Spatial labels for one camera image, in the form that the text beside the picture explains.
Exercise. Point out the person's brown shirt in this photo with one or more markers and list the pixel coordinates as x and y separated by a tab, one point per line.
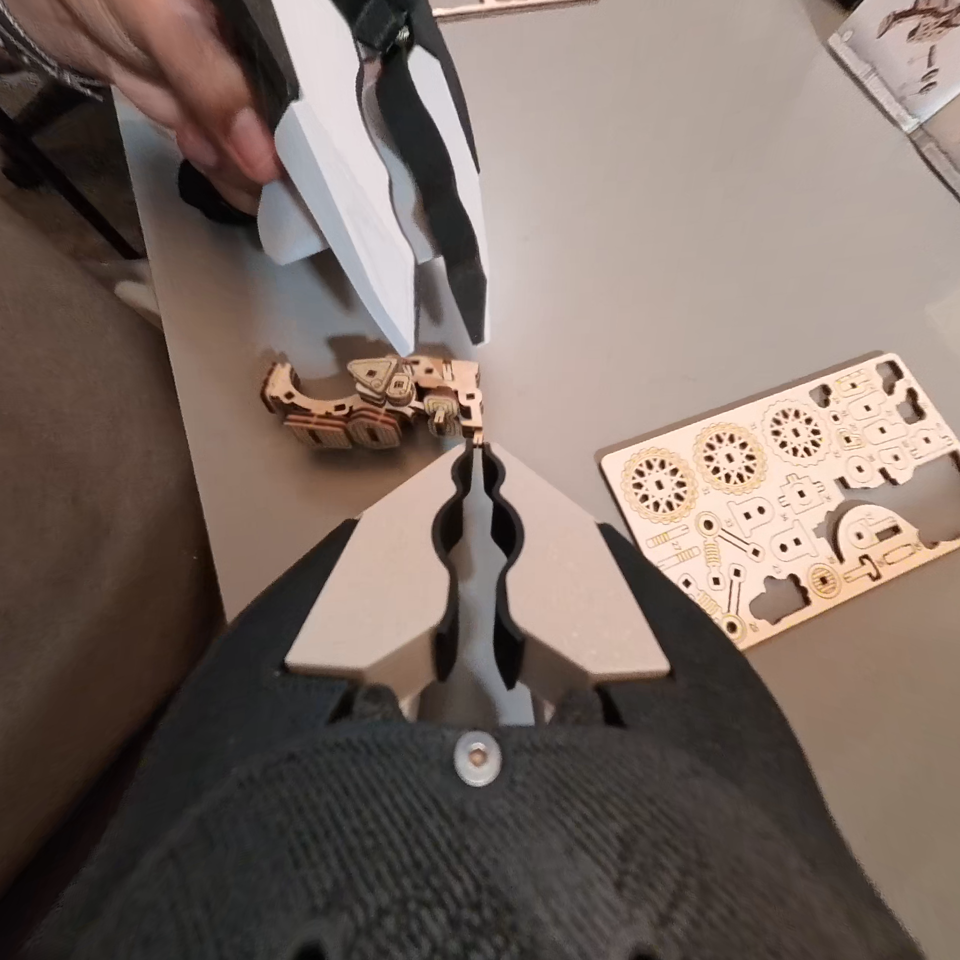
90	525

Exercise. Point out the grey desk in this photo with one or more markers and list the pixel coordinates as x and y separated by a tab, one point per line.
637	225

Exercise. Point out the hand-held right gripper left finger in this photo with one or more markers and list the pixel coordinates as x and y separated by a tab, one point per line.
360	600

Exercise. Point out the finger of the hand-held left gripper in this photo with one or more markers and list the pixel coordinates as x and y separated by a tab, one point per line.
337	165
461	210

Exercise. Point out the wooden puzzle sheet with wheels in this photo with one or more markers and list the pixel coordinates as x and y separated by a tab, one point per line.
787	480

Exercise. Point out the wooden model assembly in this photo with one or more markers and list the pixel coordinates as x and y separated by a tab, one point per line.
360	405

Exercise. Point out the slotted wooden puzzle sheet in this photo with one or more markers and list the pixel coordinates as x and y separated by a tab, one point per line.
517	6

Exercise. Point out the person's left hand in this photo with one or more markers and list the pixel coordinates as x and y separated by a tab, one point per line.
150	60

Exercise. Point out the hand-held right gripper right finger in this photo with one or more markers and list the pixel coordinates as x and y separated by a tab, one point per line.
585	600

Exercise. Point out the instruction booklet on stand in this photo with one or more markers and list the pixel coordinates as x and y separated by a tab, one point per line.
907	52

